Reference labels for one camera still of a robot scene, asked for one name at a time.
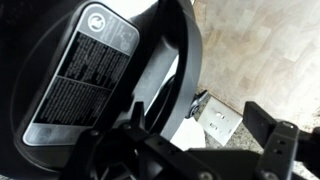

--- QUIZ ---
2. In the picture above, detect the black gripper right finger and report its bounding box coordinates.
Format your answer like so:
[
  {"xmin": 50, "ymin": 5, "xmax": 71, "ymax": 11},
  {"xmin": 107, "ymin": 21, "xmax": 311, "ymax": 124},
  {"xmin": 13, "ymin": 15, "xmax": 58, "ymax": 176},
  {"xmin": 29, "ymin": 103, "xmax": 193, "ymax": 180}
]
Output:
[{"xmin": 243, "ymin": 101, "xmax": 320, "ymax": 180}]

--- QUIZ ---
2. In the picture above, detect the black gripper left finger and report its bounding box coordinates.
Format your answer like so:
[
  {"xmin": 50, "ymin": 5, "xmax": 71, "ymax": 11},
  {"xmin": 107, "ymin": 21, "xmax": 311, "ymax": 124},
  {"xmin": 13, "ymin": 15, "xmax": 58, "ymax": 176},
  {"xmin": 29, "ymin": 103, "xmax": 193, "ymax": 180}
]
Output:
[{"xmin": 59, "ymin": 102, "xmax": 220, "ymax": 180}]

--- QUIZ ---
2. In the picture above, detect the white wall outlet plate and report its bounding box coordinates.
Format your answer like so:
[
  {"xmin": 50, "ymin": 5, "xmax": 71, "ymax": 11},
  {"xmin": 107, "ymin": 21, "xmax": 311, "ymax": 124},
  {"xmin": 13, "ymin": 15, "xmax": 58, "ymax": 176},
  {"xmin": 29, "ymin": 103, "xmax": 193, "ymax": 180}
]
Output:
[{"xmin": 198, "ymin": 97, "xmax": 242, "ymax": 146}]

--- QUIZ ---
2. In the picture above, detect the white paper towel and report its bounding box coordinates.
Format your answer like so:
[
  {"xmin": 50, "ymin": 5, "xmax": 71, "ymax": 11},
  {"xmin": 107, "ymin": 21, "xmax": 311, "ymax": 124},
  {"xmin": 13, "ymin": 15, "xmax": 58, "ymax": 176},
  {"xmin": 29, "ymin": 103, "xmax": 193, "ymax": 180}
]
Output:
[{"xmin": 170, "ymin": 118, "xmax": 206, "ymax": 150}]

